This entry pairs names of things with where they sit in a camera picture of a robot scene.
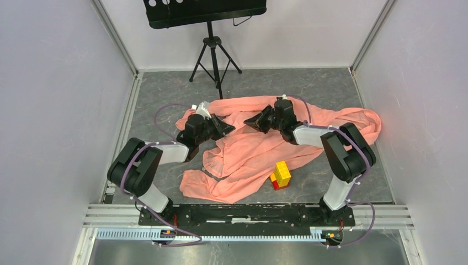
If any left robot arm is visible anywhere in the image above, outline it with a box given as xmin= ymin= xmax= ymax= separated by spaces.
xmin=107 ymin=114 xmax=235 ymax=225

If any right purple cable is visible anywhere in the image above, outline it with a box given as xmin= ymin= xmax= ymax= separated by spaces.
xmin=286 ymin=95 xmax=376 ymax=250

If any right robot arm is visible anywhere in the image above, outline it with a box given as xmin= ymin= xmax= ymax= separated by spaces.
xmin=244 ymin=97 xmax=376 ymax=225

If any salmon pink thin jacket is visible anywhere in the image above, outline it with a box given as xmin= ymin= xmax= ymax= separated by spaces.
xmin=179 ymin=96 xmax=382 ymax=204

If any red toy brick base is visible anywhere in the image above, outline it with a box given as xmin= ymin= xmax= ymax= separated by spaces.
xmin=270 ymin=173 xmax=291 ymax=190

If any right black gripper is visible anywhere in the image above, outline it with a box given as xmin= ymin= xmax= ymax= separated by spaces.
xmin=244 ymin=104 xmax=284 ymax=134

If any black music stand tripod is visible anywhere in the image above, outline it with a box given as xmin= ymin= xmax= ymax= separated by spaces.
xmin=143 ymin=0 xmax=267 ymax=99

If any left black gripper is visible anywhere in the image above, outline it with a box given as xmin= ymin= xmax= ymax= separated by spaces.
xmin=195 ymin=113 xmax=235 ymax=145

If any white slotted cable duct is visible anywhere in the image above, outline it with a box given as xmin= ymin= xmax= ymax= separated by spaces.
xmin=95 ymin=227 xmax=338 ymax=243

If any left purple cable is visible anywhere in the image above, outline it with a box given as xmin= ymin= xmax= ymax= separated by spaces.
xmin=120 ymin=103 xmax=203 ymax=248

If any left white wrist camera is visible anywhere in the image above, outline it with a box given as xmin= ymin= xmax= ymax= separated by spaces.
xmin=191 ymin=101 xmax=211 ymax=119

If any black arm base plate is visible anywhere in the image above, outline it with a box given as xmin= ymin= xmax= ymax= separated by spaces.
xmin=160 ymin=203 xmax=356 ymax=237

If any yellow toy brick block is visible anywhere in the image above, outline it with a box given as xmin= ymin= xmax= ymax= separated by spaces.
xmin=273 ymin=161 xmax=291 ymax=188

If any purple cable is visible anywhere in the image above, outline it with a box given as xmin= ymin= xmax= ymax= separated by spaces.
xmin=120 ymin=103 xmax=203 ymax=248
xmin=286 ymin=95 xmax=376 ymax=250

